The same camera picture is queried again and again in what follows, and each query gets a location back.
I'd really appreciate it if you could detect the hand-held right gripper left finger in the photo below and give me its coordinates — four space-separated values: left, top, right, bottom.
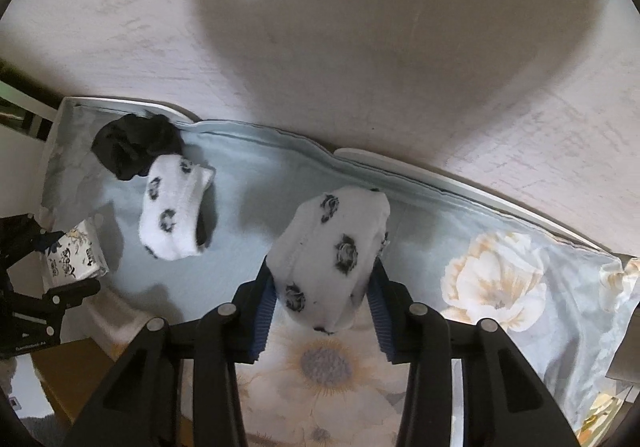
65 272 277 447

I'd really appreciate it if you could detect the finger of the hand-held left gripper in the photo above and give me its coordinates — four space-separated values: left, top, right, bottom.
0 279 102 324
0 213 65 278

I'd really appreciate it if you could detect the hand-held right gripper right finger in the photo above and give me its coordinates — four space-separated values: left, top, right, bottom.
366 259 576 447

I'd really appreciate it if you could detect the black sock bundle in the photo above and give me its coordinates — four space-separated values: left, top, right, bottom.
91 113 185 180

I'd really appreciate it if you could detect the blue floral tablecloth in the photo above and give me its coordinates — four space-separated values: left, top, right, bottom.
40 97 640 447

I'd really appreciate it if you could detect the dark and white frame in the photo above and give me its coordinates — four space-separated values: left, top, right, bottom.
0 59 58 144

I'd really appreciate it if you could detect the cardboard box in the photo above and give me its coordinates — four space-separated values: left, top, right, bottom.
32 337 117 428

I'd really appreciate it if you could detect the grey sofa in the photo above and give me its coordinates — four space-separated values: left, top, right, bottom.
607 342 640 384

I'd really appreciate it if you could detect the printed tissue packet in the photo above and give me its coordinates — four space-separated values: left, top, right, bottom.
45 217 111 285

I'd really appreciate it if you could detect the yellow floral bedsheet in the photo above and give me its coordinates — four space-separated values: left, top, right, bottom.
579 387 632 444

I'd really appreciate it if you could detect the white spotted sock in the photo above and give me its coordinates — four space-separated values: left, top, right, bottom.
267 186 392 335
137 154 217 262

